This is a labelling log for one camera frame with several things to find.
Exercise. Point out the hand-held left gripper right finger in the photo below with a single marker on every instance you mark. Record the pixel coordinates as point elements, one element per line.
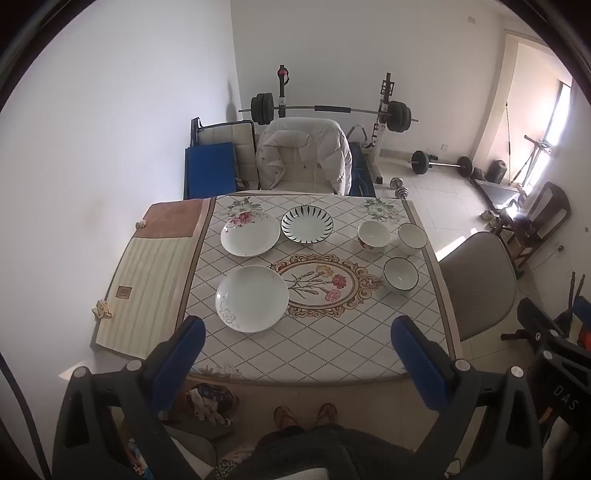
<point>415,355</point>

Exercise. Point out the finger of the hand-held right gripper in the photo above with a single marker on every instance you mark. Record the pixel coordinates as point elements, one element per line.
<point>524,338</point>
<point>540,318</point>

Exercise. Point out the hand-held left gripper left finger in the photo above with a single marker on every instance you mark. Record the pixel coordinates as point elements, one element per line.
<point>180,355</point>

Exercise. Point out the white bowl black rim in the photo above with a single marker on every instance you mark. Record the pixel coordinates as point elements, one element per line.
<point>400,273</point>
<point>412,237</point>

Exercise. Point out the white bowl floral base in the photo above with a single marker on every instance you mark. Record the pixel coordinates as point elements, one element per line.
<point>373,234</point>

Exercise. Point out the bag of soft toys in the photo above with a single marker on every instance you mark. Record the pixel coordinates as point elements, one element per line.
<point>210,401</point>

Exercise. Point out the grey upholstered chair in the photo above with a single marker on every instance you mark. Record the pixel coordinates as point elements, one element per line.
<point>480,281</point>

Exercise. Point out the beige brown striped cloth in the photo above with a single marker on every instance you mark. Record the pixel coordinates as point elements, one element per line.
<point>147,286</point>

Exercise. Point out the floral diamond pattern tablecloth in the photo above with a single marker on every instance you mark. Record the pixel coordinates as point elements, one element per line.
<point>332,332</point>

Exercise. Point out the cream crumpled rag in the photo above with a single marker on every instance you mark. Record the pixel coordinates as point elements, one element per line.
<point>103,309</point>

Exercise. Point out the white plate grey pattern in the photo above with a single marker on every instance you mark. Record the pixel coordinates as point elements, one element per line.
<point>254,300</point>

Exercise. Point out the pair of shoes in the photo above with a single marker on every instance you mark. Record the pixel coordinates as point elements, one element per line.
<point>490,217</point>

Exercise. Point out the dark wooden chair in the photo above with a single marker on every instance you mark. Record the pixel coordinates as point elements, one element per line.
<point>551,203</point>

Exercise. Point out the person's left foot in sandal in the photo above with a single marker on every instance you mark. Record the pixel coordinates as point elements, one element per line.
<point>284,417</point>

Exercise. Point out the dark treadmill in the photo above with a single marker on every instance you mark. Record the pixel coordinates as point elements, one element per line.
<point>498,194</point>

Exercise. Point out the person's dark trousers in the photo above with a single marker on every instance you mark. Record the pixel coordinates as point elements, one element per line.
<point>323,452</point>

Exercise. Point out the white plate pink flowers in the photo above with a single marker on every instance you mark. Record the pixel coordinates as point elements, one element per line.
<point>249,237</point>

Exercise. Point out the white plate black striped rim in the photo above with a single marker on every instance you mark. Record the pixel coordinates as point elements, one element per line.
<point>307,226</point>

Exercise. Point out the white exercise machine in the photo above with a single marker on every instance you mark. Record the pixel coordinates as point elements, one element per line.
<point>535,147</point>

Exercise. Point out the chrome dumbbell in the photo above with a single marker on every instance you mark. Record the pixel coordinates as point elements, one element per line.
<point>398,184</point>

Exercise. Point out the blue folded mat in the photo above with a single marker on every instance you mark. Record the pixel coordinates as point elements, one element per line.
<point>210,170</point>

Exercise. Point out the blue weight bench pad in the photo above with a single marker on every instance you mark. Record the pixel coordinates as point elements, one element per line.
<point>361,173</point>

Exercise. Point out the short barbell black weights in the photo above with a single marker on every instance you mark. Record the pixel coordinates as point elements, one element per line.
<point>420,161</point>

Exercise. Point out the window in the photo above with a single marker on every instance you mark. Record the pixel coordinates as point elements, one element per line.
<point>558,110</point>

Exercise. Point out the white down jacket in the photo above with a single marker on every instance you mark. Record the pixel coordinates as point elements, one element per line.
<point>332,157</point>

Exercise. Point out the cream leather chair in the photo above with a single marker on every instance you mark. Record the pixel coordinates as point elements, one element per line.
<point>298,168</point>

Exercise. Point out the weight bench rack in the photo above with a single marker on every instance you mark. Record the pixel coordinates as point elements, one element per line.
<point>384,97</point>

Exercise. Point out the long barbell black weights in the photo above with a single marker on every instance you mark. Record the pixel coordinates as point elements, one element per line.
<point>263,108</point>

